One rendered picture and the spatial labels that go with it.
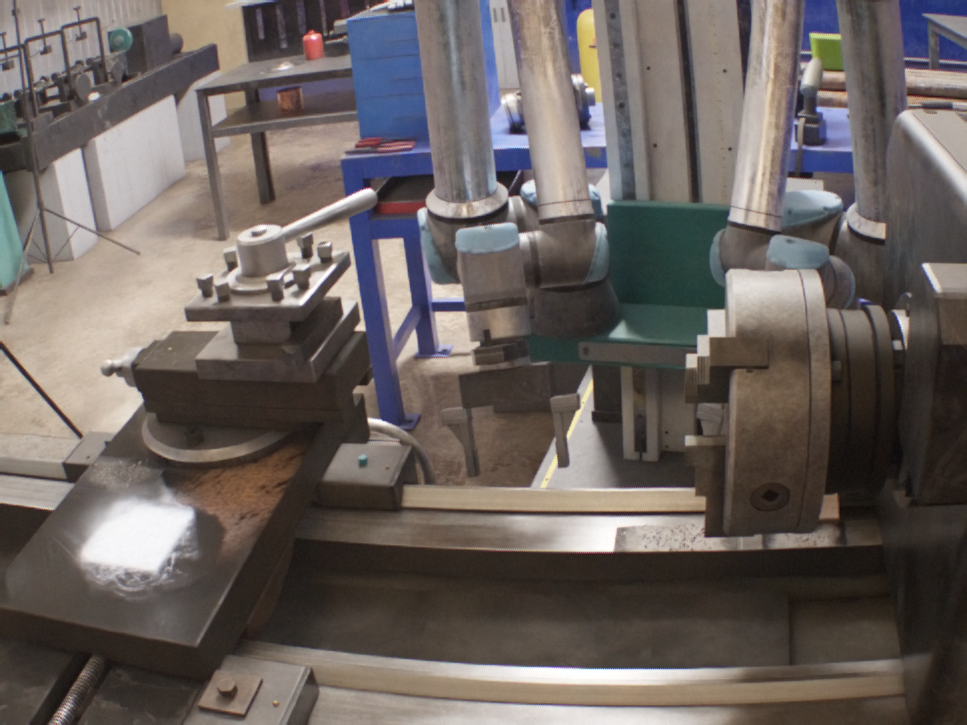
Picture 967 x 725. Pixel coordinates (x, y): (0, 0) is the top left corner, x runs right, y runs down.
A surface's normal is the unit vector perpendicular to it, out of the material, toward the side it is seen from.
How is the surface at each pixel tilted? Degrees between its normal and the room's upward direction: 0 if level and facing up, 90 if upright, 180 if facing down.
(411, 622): 8
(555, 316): 70
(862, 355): 30
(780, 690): 48
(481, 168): 98
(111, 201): 90
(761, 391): 55
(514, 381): 66
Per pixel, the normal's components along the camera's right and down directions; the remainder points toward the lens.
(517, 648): 0.04, -0.88
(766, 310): -0.16, -0.66
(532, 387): -0.22, 0.07
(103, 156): 0.98, 0.00
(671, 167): -0.31, 0.46
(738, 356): -0.20, -0.37
